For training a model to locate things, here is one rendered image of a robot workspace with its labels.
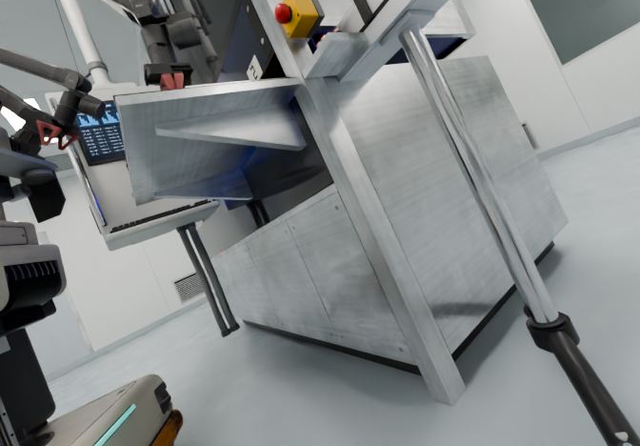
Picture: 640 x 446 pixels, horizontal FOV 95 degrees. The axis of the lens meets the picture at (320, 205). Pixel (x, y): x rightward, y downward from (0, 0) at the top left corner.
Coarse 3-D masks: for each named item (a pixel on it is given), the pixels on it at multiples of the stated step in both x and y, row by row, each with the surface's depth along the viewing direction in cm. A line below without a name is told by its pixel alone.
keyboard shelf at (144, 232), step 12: (204, 204) 131; (216, 204) 133; (168, 216) 122; (180, 216) 124; (192, 216) 132; (204, 216) 144; (132, 228) 114; (144, 228) 116; (156, 228) 122; (168, 228) 132; (108, 240) 109; (120, 240) 115; (132, 240) 125; (144, 240) 138
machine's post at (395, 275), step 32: (256, 0) 77; (288, 64) 75; (320, 96) 74; (320, 128) 74; (352, 160) 74; (352, 192) 72; (384, 224) 73; (384, 256) 71; (384, 288) 74; (416, 288) 73; (416, 320) 70; (416, 352) 73; (448, 352) 73; (448, 384) 70
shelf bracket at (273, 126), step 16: (224, 112) 71; (240, 112) 73; (256, 112) 75; (272, 112) 78; (288, 112) 80; (160, 128) 63; (176, 128) 64; (192, 128) 66; (208, 128) 68; (224, 128) 70; (240, 128) 72; (256, 128) 74; (272, 128) 76; (288, 128) 79; (240, 144) 74; (256, 144) 75; (272, 144) 76; (288, 144) 77; (304, 144) 80
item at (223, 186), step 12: (204, 180) 114; (216, 180) 116; (228, 180) 119; (240, 180) 121; (156, 192) 105; (168, 192) 107; (180, 192) 109; (192, 192) 111; (204, 192) 113; (216, 192) 115; (228, 192) 118; (240, 192) 120
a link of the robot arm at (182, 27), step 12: (132, 0) 66; (144, 0) 66; (144, 12) 66; (180, 12) 69; (144, 24) 68; (156, 24) 69; (168, 24) 68; (180, 24) 68; (192, 24) 68; (180, 36) 68; (192, 36) 69; (180, 48) 70
